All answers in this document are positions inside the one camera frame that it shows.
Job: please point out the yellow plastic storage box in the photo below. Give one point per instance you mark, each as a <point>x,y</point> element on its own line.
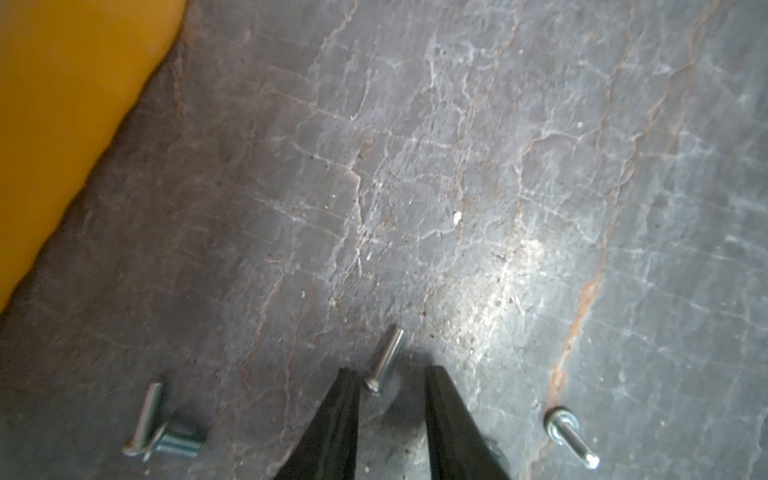
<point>70,72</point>

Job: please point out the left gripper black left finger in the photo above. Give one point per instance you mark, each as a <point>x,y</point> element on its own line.
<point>328,447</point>

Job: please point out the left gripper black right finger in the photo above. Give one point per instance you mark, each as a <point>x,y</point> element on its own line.
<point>457,449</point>

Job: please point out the small silver screw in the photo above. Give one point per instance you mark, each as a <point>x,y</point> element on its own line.
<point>384,360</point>
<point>138,443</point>
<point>563,428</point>
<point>167,441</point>

